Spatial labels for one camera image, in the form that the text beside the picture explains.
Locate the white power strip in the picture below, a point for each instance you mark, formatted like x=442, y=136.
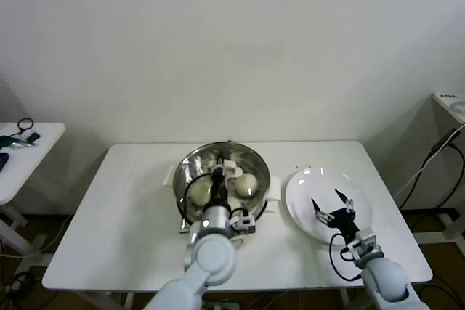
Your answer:
x=218, y=305

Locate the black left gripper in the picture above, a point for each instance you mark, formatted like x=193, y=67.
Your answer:
x=219, y=194

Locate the small black device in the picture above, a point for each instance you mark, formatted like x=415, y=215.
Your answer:
x=32, y=137

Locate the large white round plate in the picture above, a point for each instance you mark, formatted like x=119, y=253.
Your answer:
x=301, y=194

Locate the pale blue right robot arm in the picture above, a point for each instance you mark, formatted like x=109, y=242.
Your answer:
x=385, y=277

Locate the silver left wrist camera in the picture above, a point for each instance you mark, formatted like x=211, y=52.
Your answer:
x=244, y=224

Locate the perforated stainless steamer basket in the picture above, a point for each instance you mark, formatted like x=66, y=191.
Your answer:
x=262, y=210

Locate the clear round dish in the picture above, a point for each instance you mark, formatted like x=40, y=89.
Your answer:
x=458, y=106

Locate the white side table with tools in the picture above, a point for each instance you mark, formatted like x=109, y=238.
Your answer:
x=22, y=172

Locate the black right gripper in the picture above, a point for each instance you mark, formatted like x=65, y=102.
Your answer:
x=343, y=221

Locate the dark blue object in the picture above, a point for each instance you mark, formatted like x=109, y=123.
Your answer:
x=3, y=160

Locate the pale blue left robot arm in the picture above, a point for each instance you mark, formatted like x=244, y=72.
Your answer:
x=212, y=259

